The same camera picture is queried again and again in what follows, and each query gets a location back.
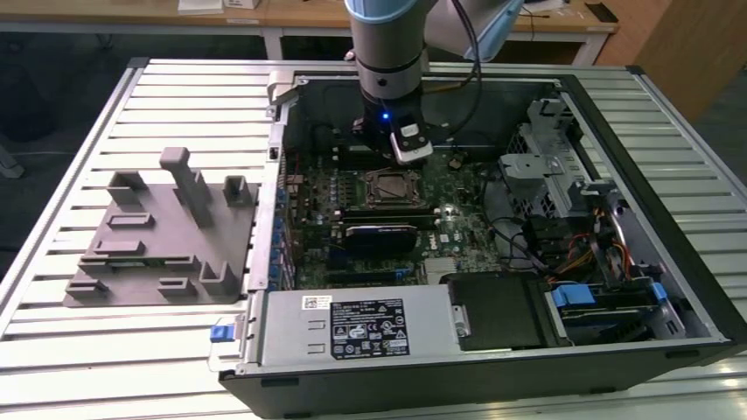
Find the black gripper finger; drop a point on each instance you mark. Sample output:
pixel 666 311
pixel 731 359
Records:
pixel 367 133

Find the silver CPU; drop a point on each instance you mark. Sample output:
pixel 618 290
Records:
pixel 392 186

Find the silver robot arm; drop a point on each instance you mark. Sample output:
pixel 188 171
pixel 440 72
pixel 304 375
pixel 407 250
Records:
pixel 385 44

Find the CPU socket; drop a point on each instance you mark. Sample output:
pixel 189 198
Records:
pixel 392 203

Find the green RAM stick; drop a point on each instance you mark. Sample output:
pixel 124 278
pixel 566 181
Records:
pixel 388 220

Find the black graphics card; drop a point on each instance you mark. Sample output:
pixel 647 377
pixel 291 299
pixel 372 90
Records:
pixel 379 242

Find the silver metal drive cage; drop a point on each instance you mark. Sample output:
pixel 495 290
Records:
pixel 525 168

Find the wooden desk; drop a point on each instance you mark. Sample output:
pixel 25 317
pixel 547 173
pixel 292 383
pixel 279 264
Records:
pixel 292 13

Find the silver chipset heatsink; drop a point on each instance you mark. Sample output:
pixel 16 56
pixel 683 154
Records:
pixel 440 266

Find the black expansion slot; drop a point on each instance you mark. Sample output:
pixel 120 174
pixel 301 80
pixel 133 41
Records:
pixel 361 277

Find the green motherboard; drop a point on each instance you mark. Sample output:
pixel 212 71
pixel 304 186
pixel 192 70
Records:
pixel 467 262

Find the small white box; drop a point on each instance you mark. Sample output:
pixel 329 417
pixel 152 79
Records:
pixel 241 3

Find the white paper box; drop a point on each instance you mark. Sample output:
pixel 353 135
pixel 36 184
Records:
pixel 199 5

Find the grey parts rack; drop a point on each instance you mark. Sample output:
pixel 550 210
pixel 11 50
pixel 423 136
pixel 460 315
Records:
pixel 175 245

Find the grey curved metal bar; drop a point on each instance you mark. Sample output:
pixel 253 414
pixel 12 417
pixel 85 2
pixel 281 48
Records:
pixel 626 227

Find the silver power supply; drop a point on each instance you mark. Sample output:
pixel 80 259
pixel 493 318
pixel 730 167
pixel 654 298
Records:
pixel 280 332

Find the wooden cabinet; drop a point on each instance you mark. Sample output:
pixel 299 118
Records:
pixel 688 52

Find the blue plastic latch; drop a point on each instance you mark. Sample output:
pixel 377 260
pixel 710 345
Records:
pixel 221 333

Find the black PC case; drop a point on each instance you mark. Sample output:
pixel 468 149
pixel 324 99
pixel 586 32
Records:
pixel 408 389

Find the blue plastic tab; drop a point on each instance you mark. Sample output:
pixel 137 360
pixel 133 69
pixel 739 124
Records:
pixel 658 292

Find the silver disk bay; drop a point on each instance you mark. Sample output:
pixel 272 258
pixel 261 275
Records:
pixel 674 321

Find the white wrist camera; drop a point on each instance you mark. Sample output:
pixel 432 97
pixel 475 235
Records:
pixel 411 153

